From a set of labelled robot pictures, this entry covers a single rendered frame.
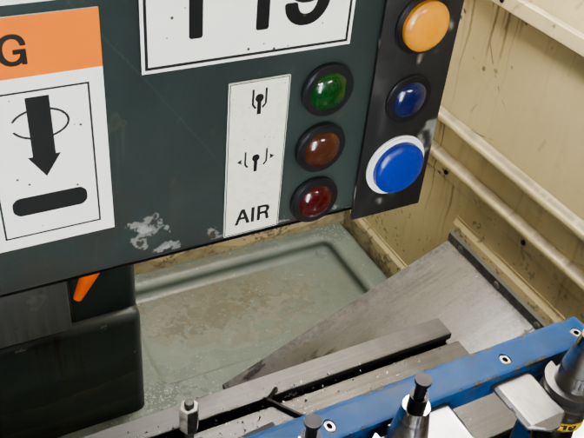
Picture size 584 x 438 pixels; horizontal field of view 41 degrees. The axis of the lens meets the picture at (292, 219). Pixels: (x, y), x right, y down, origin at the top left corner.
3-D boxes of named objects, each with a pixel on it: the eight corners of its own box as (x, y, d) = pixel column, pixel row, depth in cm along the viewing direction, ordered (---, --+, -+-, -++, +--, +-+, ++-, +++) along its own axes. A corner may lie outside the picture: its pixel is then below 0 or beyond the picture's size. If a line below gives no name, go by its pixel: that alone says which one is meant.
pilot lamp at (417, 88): (426, 117, 40) (434, 79, 39) (390, 124, 39) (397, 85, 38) (419, 111, 40) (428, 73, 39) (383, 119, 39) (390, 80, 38)
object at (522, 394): (573, 423, 80) (575, 418, 80) (534, 441, 78) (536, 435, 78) (528, 374, 85) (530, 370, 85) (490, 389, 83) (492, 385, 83)
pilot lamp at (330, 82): (348, 110, 37) (355, 69, 36) (308, 118, 36) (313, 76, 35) (342, 104, 38) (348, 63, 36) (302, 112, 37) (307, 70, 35)
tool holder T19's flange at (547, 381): (574, 368, 88) (580, 353, 86) (608, 409, 83) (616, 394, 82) (527, 380, 86) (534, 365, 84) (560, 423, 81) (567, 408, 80)
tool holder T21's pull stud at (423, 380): (416, 394, 71) (423, 368, 69) (429, 407, 70) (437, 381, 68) (402, 402, 70) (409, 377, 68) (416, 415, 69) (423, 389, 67)
